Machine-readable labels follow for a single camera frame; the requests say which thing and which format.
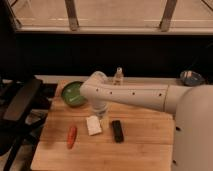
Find white sponge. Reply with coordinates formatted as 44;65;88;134
86;116;102;136

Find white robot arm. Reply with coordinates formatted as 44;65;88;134
80;71;213;171

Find green ceramic bowl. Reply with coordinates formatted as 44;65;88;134
61;81;87;107

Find black rectangular bar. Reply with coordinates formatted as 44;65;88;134
112;120;124;143

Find clear glass bottle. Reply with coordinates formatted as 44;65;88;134
113;67;124;85

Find orange carrot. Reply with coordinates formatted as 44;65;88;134
67;126;77;149

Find black office chair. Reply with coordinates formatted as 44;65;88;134
0;79;50;171

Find blue round plate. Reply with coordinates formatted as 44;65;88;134
180;70;205;87

